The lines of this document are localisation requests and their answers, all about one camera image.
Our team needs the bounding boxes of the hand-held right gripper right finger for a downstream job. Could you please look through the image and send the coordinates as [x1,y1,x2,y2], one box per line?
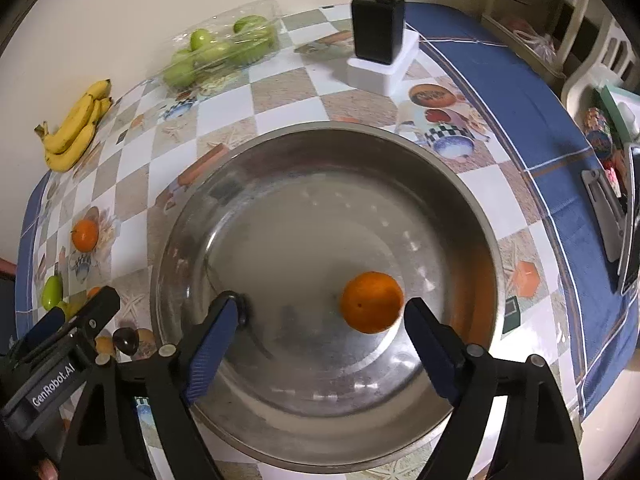
[403,297,585,480]

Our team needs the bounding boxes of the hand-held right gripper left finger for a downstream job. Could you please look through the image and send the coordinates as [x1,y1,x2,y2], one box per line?
[60,291,249,480]

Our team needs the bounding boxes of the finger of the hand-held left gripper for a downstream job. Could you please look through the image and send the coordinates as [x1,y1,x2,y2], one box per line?
[22,308,68,343]
[62,286,122,348]

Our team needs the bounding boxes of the dark plum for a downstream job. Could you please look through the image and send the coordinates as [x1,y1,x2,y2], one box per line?
[112,327,139,356]

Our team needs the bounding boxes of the large orange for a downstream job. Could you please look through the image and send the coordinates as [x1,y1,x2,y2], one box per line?
[340,271,405,335]

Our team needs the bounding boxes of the stainless steel bowl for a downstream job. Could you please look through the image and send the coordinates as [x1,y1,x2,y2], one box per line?
[150,122,505,473]

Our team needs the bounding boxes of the small green pear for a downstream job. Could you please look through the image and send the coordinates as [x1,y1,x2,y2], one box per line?
[41,275,64,311]

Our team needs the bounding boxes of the dark red-edged object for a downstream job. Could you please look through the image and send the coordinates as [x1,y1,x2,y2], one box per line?
[0,257,19,356]

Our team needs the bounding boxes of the small orange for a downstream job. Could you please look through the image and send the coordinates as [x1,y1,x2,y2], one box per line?
[71,219,99,252]

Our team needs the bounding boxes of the bunch of yellow bananas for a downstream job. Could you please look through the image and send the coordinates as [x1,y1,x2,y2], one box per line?
[34,79,113,173]

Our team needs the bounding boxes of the grey metal holder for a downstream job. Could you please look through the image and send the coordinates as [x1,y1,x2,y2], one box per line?
[580,167,626,263]

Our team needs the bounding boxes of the black phone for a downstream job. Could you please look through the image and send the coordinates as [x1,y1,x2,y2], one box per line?
[617,142,640,296]

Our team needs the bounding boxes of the checkered blue-bordered tablecloth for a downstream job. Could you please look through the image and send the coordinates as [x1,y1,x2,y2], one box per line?
[14,2,640,480]

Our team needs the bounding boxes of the colourful patterned tin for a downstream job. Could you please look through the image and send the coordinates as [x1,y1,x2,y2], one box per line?
[582,107,615,161]

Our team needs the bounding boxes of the white box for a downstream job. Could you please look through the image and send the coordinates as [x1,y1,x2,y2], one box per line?
[346,27,420,95]

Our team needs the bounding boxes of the green box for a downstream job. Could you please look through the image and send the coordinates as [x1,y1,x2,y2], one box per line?
[595,85,640,141]

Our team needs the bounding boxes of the white plastic bag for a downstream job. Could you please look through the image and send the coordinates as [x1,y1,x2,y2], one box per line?
[515,27,559,61]

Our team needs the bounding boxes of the black power adapter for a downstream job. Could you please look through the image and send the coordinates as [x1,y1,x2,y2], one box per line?
[351,0,406,66]

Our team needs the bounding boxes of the clear plastic clamshell container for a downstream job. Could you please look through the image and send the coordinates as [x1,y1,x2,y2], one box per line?
[162,0,282,92]

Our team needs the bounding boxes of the white chair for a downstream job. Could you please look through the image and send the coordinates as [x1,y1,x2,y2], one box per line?
[482,0,640,106]

